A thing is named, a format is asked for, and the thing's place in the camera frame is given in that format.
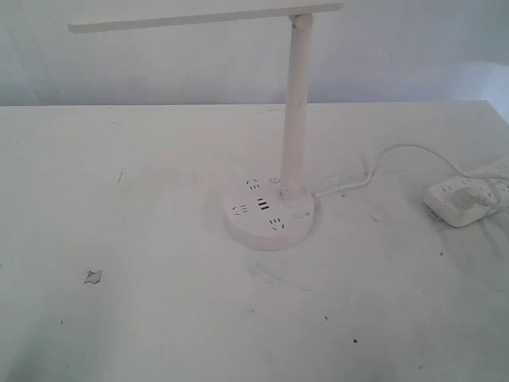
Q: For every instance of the white power strip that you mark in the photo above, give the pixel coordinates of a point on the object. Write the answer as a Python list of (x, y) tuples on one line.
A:
[(439, 197)]

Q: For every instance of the white plug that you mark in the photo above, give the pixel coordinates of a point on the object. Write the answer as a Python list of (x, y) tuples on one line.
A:
[(467, 198)]

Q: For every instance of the white desk lamp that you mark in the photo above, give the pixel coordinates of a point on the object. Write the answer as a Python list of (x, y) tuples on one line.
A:
[(261, 213)]

